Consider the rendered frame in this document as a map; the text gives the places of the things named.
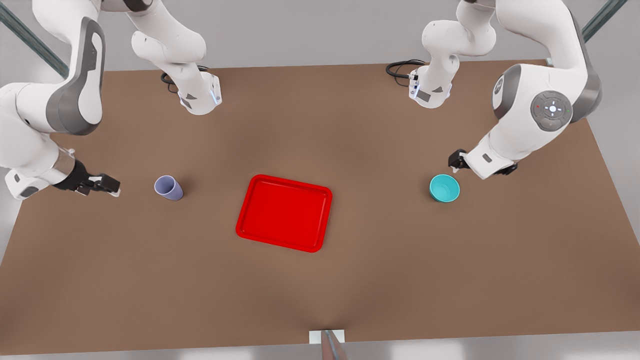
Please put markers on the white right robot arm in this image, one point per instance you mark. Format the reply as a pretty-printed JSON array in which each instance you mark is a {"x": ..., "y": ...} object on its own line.
[{"x": 30, "y": 125}]

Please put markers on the red rectangular tray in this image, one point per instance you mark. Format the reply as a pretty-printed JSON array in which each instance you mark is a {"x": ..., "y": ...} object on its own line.
[{"x": 284, "y": 213}]

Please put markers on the teal bowl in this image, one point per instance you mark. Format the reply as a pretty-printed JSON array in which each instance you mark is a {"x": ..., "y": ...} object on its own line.
[{"x": 444, "y": 188}]

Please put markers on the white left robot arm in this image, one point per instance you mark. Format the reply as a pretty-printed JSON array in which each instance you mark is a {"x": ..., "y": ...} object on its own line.
[{"x": 545, "y": 107}]

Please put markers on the silver frame post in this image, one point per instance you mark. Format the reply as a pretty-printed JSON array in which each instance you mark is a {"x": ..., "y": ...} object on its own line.
[
  {"x": 602, "y": 19},
  {"x": 330, "y": 345},
  {"x": 31, "y": 41}
]

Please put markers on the lavender cup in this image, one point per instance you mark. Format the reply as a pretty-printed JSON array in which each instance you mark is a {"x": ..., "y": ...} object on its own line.
[{"x": 169, "y": 188}]

